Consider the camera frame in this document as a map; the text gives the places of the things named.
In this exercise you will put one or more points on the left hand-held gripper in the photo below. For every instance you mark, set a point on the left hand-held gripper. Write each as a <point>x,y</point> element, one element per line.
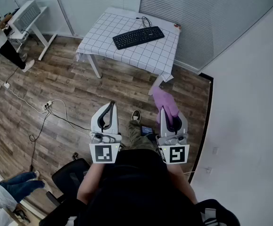
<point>105,153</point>

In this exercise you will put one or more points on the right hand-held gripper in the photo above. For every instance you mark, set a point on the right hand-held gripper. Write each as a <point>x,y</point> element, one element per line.
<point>177,154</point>

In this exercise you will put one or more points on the purple cloth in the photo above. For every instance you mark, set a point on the purple cloth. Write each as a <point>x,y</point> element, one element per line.
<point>165,100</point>

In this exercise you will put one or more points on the black keyboard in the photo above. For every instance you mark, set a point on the black keyboard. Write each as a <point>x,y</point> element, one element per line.
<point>138,37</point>

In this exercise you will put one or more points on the person's right forearm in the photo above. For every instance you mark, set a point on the person's right forearm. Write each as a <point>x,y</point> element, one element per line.
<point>185,187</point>

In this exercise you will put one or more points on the person's left forearm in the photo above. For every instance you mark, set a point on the person's left forearm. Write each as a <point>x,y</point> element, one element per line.
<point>89,185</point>

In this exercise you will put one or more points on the table with white grid cloth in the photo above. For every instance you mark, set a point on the table with white grid cloth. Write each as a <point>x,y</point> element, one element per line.
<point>117,25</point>

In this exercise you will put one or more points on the blue battery pack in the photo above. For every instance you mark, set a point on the blue battery pack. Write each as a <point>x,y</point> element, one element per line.
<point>146,130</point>

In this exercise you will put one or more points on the person's shoe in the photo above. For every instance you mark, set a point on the person's shoe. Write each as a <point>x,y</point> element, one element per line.
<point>136,115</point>

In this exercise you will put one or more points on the person's olive trousers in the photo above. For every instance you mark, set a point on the person's olive trousers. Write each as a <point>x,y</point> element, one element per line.
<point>138,138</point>

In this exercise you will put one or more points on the white power strip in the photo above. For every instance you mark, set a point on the white power strip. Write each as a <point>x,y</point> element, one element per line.
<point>47,105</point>

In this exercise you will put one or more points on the black office chair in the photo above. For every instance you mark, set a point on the black office chair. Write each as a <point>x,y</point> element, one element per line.
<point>70,173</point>

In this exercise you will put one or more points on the person's black shirt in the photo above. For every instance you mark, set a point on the person's black shirt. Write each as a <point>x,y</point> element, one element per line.
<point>136,185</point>

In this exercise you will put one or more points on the white power adapter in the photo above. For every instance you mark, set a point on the white power adapter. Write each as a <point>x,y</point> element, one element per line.
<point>7,85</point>

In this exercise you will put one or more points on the white desk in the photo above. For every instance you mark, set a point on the white desk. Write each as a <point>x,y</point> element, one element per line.
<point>43,37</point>

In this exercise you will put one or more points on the white window blinds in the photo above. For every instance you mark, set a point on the white window blinds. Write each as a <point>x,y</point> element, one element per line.
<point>209,20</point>

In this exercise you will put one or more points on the white grille appliance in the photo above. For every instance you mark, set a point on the white grille appliance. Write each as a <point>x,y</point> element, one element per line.
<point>25,15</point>

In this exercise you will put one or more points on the white wall socket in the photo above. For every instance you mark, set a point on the white wall socket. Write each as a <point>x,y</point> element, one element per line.
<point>215,150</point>
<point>208,170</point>

